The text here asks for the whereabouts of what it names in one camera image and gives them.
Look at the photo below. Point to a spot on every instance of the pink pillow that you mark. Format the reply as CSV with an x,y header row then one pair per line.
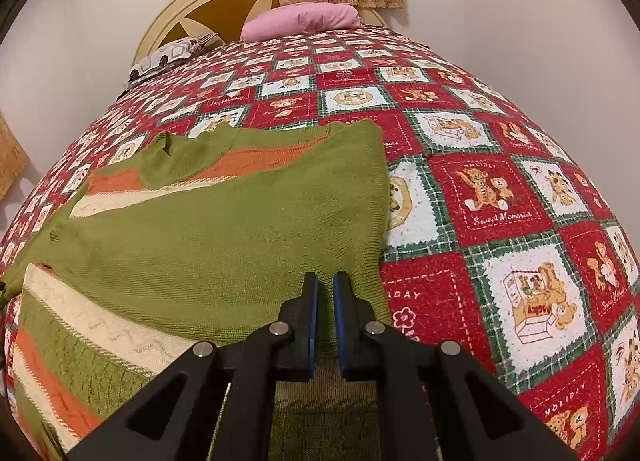
x,y
300,18

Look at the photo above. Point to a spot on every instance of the cream round headboard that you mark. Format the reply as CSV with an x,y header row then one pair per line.
x,y
225,1

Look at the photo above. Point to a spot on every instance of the red bear-print bedspread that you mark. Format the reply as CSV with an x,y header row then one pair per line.
x,y
500,191

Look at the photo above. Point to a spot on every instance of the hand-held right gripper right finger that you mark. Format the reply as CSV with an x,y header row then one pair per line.
x,y
339,326

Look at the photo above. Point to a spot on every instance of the green striped knit sweater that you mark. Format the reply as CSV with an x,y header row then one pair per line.
x,y
225,221

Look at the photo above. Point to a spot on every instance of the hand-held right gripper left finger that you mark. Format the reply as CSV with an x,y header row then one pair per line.
x,y
314,326

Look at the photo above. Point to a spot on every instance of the tan patterned window curtain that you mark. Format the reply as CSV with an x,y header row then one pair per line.
x,y
11,161

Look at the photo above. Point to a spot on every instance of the car-print pillow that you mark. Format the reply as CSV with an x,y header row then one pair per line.
x,y
165,56

